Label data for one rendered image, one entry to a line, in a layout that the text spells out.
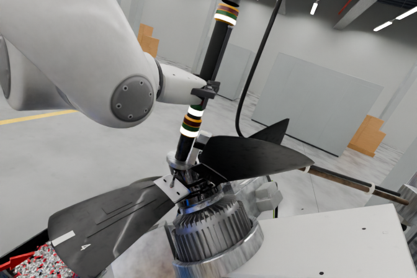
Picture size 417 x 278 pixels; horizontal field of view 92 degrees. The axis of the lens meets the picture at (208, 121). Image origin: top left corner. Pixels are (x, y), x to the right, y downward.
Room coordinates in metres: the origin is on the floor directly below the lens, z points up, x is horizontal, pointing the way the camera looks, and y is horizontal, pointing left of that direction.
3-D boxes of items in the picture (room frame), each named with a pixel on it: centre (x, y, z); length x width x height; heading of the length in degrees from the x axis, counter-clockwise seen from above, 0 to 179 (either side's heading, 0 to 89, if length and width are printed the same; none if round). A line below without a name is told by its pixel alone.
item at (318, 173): (0.46, -0.27, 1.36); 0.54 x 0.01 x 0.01; 92
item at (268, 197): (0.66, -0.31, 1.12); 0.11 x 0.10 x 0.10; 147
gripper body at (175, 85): (0.35, 0.09, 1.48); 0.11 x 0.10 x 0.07; 147
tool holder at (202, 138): (0.45, 0.03, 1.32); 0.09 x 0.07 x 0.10; 92
